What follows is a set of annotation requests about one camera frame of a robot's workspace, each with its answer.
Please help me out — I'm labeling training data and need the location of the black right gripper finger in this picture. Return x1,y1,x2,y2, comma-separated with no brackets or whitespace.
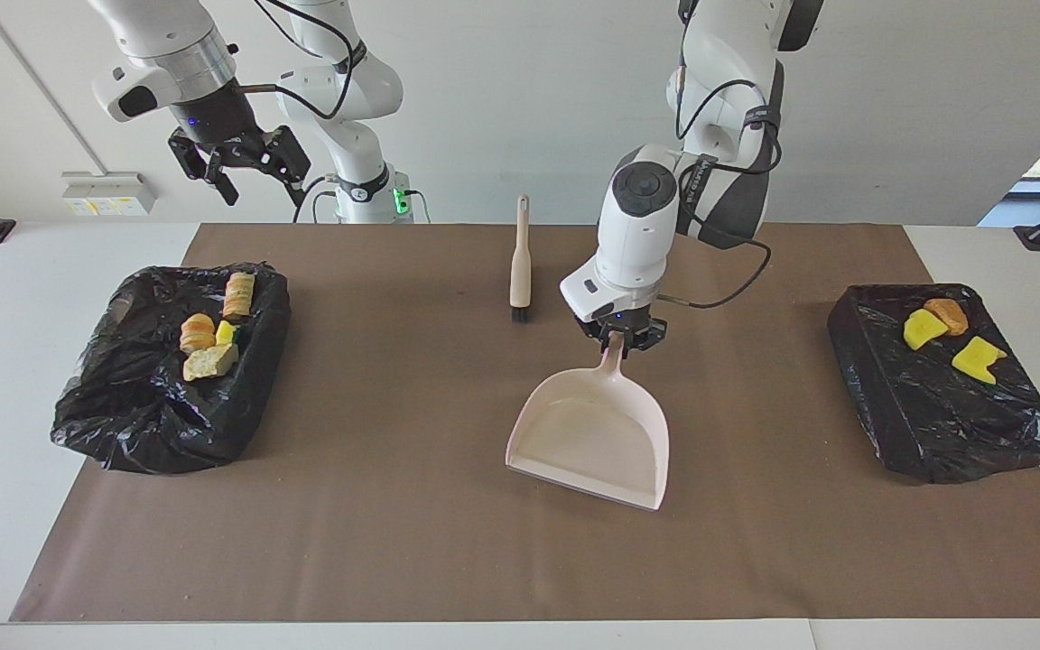
170,131,239,207
249,126,311,207

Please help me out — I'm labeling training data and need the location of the pale pink plastic dustpan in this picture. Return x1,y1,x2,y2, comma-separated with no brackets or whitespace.
505,332,671,512

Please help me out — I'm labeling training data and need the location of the beige hand brush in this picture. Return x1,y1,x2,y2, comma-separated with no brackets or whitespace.
509,195,533,324

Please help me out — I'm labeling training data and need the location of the yellowish foam chunk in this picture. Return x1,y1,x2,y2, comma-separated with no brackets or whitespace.
182,343,240,382
179,313,218,354
223,272,256,321

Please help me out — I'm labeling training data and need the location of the small yellow sponge chunk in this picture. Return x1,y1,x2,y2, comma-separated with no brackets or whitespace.
903,308,949,351

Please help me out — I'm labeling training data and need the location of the brown sponge chunk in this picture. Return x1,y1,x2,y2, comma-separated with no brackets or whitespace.
924,298,970,337

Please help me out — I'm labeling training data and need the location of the notched yellow sponge piece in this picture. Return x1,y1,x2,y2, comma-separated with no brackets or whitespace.
951,336,1008,386

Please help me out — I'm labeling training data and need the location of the bin with crumpled black bag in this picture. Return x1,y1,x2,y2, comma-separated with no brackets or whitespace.
51,262,293,476

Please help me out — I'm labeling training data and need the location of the bin with smooth black bag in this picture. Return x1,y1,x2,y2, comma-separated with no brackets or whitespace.
827,283,1040,486

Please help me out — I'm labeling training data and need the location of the brown paper table mat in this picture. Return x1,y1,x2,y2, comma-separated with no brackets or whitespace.
10,223,1040,624

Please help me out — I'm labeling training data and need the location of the black right arm base cable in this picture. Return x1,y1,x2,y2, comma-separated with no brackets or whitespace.
292,174,342,224

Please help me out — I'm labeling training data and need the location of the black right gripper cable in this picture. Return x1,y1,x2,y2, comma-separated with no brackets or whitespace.
240,0,367,120

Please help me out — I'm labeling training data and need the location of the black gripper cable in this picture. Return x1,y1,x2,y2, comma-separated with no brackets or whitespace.
240,0,367,120
660,77,783,311

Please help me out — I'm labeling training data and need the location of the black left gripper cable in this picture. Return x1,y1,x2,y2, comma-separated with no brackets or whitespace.
660,77,783,311

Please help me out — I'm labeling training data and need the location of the white wall socket box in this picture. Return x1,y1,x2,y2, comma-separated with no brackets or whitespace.
61,172,158,216

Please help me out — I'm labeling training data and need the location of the white wall cable conduit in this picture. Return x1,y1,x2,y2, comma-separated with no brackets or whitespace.
0,0,110,175

